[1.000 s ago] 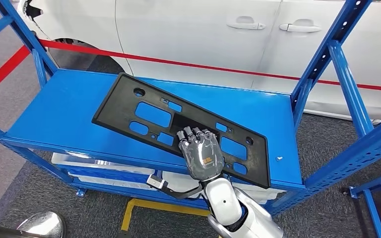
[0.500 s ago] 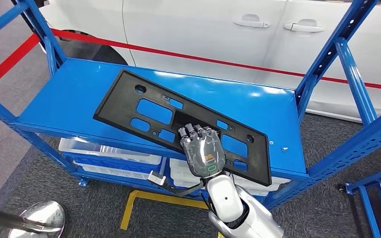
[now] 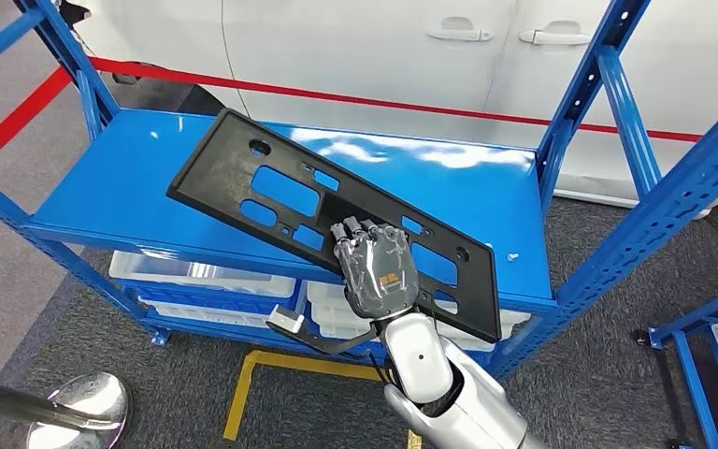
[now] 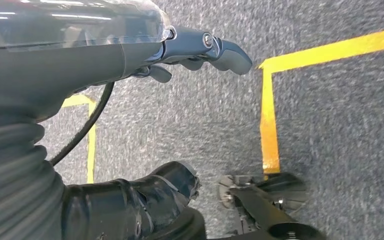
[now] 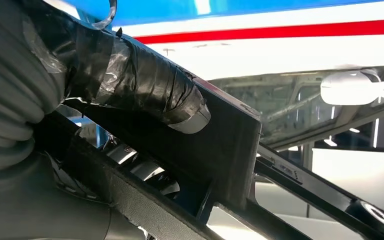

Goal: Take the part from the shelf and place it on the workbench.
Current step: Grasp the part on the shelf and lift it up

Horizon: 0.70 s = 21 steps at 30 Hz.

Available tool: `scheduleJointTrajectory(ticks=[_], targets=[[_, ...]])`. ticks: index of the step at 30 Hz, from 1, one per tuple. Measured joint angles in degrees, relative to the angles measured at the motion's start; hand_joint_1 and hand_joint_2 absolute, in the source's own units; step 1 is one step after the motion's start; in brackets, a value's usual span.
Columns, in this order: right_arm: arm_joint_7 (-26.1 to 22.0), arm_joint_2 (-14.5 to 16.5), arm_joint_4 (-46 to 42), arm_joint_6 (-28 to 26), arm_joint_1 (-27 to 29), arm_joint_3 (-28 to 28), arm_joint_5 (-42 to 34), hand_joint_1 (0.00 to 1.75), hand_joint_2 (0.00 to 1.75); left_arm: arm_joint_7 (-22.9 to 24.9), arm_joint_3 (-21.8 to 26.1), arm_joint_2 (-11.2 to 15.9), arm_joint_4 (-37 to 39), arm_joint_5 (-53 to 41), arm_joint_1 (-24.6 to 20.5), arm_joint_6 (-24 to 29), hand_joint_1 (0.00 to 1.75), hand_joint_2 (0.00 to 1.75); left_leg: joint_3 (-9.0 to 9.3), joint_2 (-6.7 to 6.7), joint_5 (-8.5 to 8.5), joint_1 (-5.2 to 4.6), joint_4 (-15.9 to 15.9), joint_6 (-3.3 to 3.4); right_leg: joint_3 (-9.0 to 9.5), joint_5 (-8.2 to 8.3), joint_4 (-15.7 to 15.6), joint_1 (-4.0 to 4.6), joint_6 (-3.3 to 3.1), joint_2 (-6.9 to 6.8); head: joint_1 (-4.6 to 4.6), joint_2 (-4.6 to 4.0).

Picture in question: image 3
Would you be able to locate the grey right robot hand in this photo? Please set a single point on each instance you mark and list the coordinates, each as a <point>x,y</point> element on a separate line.
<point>377,272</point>

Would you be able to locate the black plastic plate frame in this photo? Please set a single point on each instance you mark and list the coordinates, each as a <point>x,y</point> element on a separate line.
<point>223,161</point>

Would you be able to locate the blue metal shelf rack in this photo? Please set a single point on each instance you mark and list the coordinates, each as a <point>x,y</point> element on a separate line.
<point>693,316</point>
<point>117,186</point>

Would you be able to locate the yellow floor tape square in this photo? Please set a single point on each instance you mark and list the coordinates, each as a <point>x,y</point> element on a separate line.
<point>309,362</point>

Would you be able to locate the blue plastic bin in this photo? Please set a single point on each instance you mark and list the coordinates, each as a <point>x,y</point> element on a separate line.
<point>210,305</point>

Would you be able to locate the white car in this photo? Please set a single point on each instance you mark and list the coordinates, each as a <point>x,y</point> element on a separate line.
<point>365,56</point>

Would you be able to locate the red barrier belt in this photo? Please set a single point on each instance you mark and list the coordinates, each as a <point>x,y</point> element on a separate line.
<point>148,72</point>
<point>18,118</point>

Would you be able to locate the chrome stanchion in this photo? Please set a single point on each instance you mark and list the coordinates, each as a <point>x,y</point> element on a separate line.
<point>80,403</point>

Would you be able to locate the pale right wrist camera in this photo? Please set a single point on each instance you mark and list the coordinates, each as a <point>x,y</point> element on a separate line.
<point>288,322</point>

